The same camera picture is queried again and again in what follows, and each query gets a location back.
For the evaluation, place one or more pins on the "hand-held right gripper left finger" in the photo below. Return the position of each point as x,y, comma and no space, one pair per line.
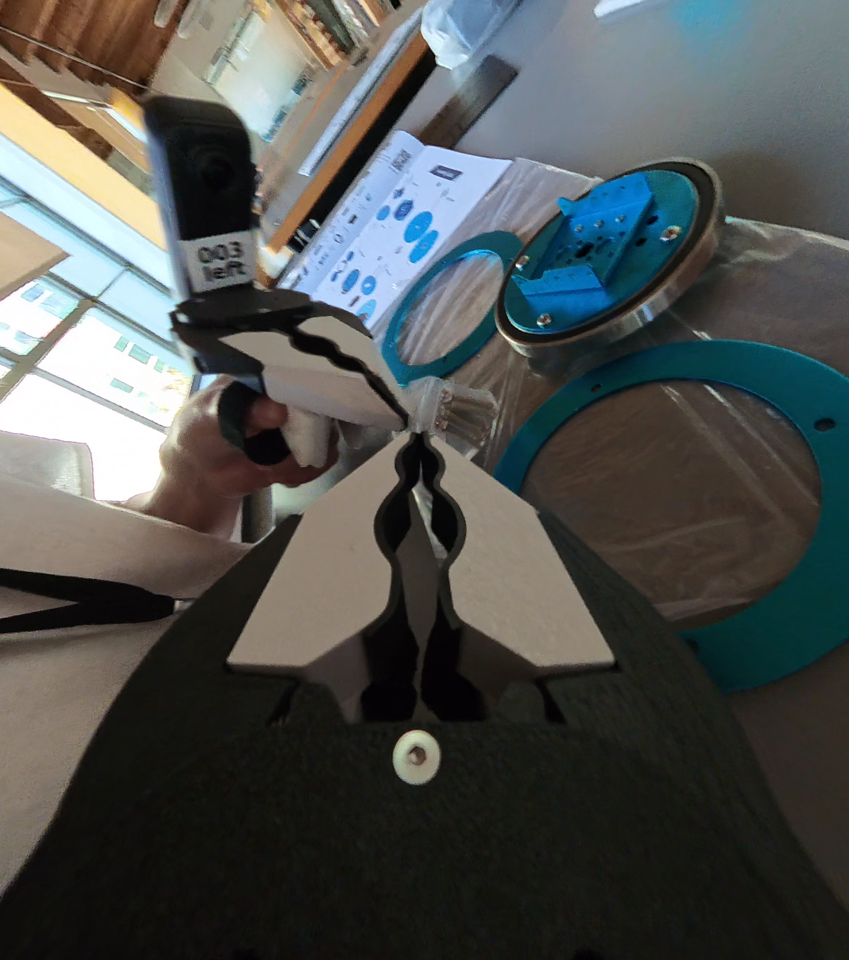
319,585

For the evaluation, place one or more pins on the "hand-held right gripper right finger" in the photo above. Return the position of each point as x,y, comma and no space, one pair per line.
522,585

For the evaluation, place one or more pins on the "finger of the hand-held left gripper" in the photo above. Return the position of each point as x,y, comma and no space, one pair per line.
353,337
304,379

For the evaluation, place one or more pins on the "small clear bag of screws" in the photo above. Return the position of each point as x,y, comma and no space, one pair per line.
462,409

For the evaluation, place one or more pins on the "grey desk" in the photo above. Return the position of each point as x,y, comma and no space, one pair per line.
807,112

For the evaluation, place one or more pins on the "person's left hand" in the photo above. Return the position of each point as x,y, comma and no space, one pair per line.
199,465

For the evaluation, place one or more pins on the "printed instruction sheet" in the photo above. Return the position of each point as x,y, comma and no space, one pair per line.
439,202

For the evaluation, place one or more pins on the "wooden table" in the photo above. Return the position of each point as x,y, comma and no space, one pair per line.
364,142

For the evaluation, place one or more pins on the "large window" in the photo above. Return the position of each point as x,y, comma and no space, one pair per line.
94,360

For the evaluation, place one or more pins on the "clear plastic bag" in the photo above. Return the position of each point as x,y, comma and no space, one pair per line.
469,34

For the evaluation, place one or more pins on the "clear plastic sheet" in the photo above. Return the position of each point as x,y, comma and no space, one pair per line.
807,285

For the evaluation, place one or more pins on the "blue metal part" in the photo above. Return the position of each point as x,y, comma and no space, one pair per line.
724,11

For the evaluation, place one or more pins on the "round teal base with bracket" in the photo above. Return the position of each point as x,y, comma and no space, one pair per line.
664,217

